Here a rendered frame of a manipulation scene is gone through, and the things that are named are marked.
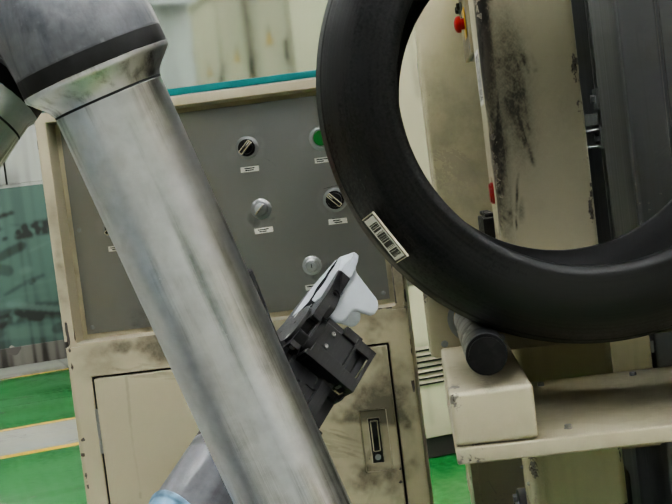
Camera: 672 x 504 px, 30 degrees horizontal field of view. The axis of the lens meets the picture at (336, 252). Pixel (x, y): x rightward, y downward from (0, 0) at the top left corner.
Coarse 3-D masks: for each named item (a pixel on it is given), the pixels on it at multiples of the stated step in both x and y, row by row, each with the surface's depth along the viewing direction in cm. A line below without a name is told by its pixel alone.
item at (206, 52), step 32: (160, 0) 198; (192, 0) 198; (224, 0) 198; (256, 0) 197; (288, 0) 197; (320, 0) 197; (192, 32) 198; (224, 32) 198; (256, 32) 198; (288, 32) 197; (192, 64) 199; (224, 64) 198; (256, 64) 198; (288, 64) 198
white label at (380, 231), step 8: (368, 216) 133; (376, 216) 132; (368, 224) 135; (376, 224) 133; (376, 232) 134; (384, 232) 132; (384, 240) 134; (392, 240) 132; (392, 248) 134; (400, 248) 132; (392, 256) 135; (400, 256) 133
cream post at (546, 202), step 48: (480, 0) 167; (528, 0) 167; (480, 48) 168; (528, 48) 167; (528, 96) 167; (576, 96) 167; (528, 144) 168; (576, 144) 167; (528, 192) 168; (576, 192) 168; (528, 240) 168; (576, 240) 168; (528, 480) 174; (576, 480) 170; (624, 480) 170
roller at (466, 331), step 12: (456, 324) 157; (468, 324) 145; (480, 324) 141; (468, 336) 137; (480, 336) 133; (492, 336) 133; (468, 348) 133; (480, 348) 133; (492, 348) 132; (504, 348) 133; (468, 360) 133; (480, 360) 133; (492, 360) 133; (504, 360) 133; (480, 372) 133; (492, 372) 133
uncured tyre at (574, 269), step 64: (384, 0) 130; (320, 64) 136; (384, 64) 130; (320, 128) 138; (384, 128) 131; (384, 192) 132; (384, 256) 138; (448, 256) 132; (512, 256) 131; (576, 256) 158; (640, 256) 157; (512, 320) 134; (576, 320) 133; (640, 320) 133
